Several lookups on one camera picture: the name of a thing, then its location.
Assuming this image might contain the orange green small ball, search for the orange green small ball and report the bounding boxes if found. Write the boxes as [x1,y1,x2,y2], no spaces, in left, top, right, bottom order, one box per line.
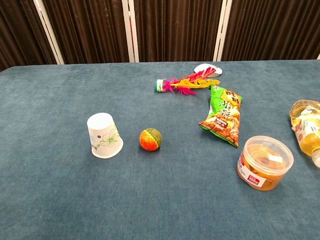
[139,127,163,152]

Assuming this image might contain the white floral paper cup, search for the white floral paper cup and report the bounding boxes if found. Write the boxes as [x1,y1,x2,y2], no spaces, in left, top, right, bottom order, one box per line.
[86,112,124,159]

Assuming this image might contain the colourful feather shuttlecock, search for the colourful feather shuttlecock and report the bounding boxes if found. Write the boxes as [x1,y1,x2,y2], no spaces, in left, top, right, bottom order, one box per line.
[154,67,221,96]

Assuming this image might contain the green orange snack bag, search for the green orange snack bag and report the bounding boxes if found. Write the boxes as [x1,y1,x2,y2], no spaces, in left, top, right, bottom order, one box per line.
[198,84,244,149]

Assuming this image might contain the white oval object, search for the white oval object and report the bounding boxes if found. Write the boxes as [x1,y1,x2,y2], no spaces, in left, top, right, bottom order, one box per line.
[194,63,223,78]

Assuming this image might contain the dark brown pleated curtain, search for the dark brown pleated curtain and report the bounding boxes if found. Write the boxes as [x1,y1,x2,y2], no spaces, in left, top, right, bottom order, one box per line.
[0,0,320,72]

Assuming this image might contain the blue table cloth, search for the blue table cloth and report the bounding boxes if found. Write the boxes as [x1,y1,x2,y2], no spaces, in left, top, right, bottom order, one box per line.
[0,59,320,240]

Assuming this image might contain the clear round plastic jar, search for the clear round plastic jar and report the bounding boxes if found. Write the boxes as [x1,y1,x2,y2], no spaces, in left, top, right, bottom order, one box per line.
[236,135,295,192]

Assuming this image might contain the yellow drink plastic bottle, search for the yellow drink plastic bottle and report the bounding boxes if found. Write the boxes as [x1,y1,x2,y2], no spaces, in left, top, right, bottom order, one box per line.
[289,99,320,169]

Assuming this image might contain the white partition frame post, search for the white partition frame post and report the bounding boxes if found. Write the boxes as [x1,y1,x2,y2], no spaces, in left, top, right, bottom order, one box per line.
[121,0,140,63]
[213,0,234,62]
[33,0,65,65]

